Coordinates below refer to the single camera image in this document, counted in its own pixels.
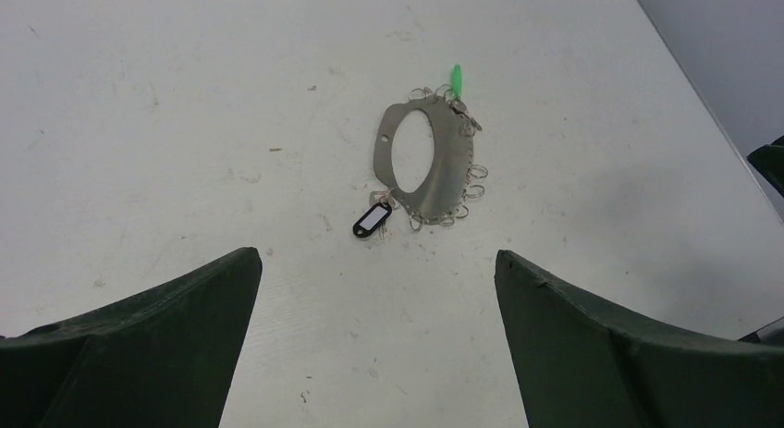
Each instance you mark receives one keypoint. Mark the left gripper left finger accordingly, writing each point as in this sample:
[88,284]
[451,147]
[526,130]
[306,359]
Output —
[164,357]

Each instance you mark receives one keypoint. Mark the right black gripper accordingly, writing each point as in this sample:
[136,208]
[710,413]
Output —
[767,160]

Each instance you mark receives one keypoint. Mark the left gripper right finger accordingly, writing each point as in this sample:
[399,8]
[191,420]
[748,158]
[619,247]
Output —
[583,361]

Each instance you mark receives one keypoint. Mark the black head key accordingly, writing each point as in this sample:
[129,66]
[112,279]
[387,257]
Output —
[381,206]

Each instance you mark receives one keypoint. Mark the green key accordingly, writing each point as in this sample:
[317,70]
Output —
[457,81]

